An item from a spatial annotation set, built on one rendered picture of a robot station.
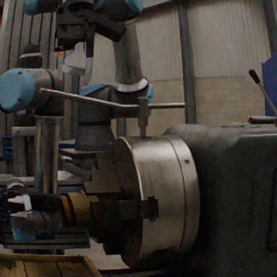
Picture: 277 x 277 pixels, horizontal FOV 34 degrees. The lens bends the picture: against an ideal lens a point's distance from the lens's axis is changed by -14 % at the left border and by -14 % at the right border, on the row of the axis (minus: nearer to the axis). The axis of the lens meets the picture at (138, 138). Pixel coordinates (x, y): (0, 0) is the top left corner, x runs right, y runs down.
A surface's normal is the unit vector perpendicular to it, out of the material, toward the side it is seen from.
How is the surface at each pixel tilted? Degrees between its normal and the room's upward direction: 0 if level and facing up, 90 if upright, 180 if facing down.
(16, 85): 89
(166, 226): 98
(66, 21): 71
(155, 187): 66
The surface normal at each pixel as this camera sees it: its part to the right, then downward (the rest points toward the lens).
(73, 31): 0.25, -0.28
